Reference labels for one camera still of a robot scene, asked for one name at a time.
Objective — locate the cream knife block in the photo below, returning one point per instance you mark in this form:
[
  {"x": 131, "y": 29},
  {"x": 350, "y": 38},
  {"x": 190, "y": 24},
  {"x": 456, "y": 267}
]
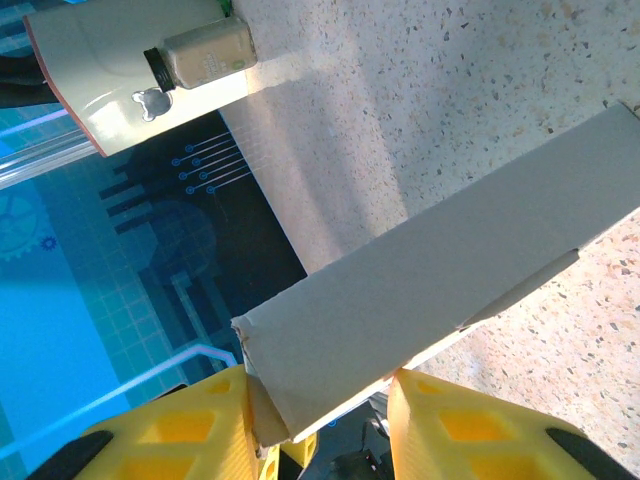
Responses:
[{"x": 100, "y": 60}]

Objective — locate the beige bottle black cap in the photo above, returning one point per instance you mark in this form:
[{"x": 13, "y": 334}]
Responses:
[{"x": 210, "y": 55}]

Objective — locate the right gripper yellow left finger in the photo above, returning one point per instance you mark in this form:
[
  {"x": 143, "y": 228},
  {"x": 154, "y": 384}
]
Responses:
[{"x": 165, "y": 435}]

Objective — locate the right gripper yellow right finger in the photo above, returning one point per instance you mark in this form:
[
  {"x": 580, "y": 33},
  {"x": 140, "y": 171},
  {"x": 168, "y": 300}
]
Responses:
[{"x": 475, "y": 440}]

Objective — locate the green yellow snack bag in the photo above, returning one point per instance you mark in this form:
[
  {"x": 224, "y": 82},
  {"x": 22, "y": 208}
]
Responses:
[{"x": 226, "y": 5}]

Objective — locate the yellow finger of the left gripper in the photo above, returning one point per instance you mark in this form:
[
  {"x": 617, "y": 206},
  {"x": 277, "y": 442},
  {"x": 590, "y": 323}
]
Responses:
[{"x": 295, "y": 450}]

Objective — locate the white paper box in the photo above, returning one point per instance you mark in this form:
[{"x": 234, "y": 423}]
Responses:
[{"x": 425, "y": 300}]

